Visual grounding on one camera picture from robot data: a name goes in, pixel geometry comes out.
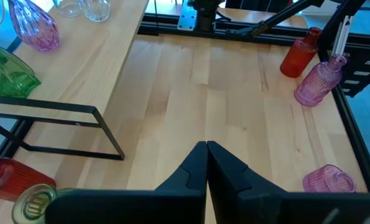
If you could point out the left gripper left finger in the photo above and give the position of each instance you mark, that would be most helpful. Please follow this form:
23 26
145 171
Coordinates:
184 202

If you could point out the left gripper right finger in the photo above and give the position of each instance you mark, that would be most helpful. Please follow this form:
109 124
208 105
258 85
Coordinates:
234 193

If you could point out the pink ribbed bottle vase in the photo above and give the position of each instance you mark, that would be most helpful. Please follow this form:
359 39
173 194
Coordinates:
321 81

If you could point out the green wide-rim glass vase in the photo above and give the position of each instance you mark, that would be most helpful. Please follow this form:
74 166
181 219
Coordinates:
32 203

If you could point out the red bottle-shaped glass vase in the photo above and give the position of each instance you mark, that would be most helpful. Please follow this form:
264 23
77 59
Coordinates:
299 54

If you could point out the clear cut-glass vase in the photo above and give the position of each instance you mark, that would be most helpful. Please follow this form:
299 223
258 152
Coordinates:
94 9

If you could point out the green angular-base glass vase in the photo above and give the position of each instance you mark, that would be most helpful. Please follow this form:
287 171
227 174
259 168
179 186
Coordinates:
4 73

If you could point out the clear tall smooth vase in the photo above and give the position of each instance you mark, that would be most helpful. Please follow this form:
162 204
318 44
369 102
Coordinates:
68 6

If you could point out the pink swirl glass vase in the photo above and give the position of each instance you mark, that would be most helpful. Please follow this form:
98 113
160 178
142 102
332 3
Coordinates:
34 25

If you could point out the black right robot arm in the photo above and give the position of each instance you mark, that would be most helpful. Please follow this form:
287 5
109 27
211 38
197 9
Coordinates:
206 17

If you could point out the black metal shelf leg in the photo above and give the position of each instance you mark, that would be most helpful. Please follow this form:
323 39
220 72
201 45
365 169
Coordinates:
48 105

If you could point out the wooden shelf board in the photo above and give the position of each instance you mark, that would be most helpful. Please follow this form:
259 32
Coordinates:
88 62

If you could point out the pink ribbed squat glass jar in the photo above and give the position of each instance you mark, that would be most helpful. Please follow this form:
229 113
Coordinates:
329 179

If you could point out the red slim ribbed vase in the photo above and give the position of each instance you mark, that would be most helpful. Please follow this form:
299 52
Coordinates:
13 179

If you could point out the black aluminium rig frame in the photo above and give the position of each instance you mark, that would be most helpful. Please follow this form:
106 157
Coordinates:
160 29

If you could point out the long silver frame bracket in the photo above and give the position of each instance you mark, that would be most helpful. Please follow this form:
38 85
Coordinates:
341 37

